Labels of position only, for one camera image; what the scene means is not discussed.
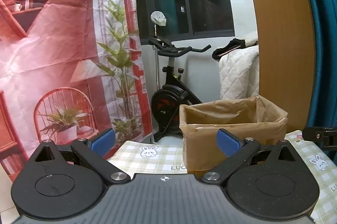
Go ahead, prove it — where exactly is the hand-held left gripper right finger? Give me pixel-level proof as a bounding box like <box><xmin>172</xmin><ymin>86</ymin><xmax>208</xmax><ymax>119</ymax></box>
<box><xmin>201</xmin><ymin>128</ymin><xmax>306</xmax><ymax>185</ymax></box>

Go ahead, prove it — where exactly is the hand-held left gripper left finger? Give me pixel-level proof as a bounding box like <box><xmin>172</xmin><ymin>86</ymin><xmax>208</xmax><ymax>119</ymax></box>
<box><xmin>26</xmin><ymin>128</ymin><xmax>131</xmax><ymax>185</ymax></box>

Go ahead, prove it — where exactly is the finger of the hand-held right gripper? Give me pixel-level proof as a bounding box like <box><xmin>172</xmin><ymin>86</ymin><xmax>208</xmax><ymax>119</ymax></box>
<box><xmin>302</xmin><ymin>127</ymin><xmax>337</xmax><ymax>152</ymax></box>

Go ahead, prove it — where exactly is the brown cardboard box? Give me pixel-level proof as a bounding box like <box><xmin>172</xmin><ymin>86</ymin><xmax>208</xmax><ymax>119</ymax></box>
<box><xmin>179</xmin><ymin>95</ymin><xmax>289</xmax><ymax>173</ymax></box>

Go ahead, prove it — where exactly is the checked bunny tablecloth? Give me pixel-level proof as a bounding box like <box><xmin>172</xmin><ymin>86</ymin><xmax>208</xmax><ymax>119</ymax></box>
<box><xmin>105</xmin><ymin>130</ymin><xmax>337</xmax><ymax>224</ymax></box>

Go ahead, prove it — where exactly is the white quilted blanket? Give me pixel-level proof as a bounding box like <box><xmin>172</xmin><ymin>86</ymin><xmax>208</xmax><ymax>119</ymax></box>
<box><xmin>218</xmin><ymin>31</ymin><xmax>260</xmax><ymax>103</ymax></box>

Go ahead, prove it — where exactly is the black exercise bike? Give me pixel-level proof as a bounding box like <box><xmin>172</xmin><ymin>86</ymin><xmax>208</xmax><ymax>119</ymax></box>
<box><xmin>147</xmin><ymin>36</ymin><xmax>212</xmax><ymax>143</ymax></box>

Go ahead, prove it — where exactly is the black fuzzy slipper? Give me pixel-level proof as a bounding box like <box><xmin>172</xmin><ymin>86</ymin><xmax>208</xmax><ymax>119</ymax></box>
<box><xmin>212</xmin><ymin>39</ymin><xmax>247</xmax><ymax>60</ymax></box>

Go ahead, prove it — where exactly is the wooden board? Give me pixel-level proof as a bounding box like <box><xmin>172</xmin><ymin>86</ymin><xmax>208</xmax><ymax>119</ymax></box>
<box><xmin>239</xmin><ymin>0</ymin><xmax>316</xmax><ymax>130</ymax></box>

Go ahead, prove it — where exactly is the red printed backdrop cloth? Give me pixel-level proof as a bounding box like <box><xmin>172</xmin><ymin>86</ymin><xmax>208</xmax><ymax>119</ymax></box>
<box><xmin>0</xmin><ymin>0</ymin><xmax>154</xmax><ymax>183</ymax></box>

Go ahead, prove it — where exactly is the white cloth cap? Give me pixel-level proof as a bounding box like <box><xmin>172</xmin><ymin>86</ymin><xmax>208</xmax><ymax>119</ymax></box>
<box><xmin>151</xmin><ymin>11</ymin><xmax>167</xmax><ymax>28</ymax></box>

